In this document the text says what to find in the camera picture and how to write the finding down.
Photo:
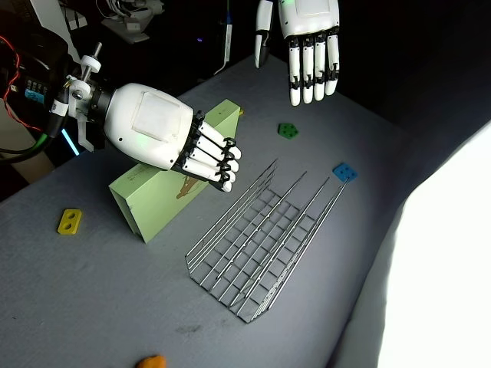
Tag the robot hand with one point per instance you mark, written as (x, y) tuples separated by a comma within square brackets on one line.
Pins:
[(145, 119), (310, 19)]

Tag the pale green book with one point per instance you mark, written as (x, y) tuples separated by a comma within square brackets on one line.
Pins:
[(153, 207)]

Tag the white flat strip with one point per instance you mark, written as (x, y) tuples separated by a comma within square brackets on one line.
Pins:
[(227, 38)]

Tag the white equipment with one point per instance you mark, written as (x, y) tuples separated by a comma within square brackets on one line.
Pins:
[(126, 25)]

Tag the green block with holes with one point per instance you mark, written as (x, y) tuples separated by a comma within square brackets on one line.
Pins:
[(288, 136)]

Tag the yellow block with holes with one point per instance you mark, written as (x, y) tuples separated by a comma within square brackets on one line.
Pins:
[(60, 229)]

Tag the blue four-hole block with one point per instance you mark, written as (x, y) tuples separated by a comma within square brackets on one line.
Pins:
[(339, 177)]

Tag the grey table cloth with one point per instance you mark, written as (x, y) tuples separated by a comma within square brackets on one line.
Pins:
[(96, 291)]

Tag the orange toy chicken wing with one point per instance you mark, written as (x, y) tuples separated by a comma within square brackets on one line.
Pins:
[(151, 362)]

